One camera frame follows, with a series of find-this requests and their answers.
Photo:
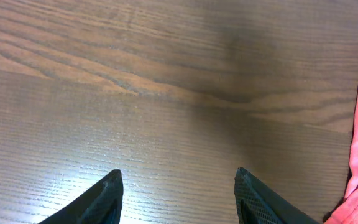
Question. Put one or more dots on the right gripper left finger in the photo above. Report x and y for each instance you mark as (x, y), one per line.
(100, 204)

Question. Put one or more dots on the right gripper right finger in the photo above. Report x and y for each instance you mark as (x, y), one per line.
(258, 204)

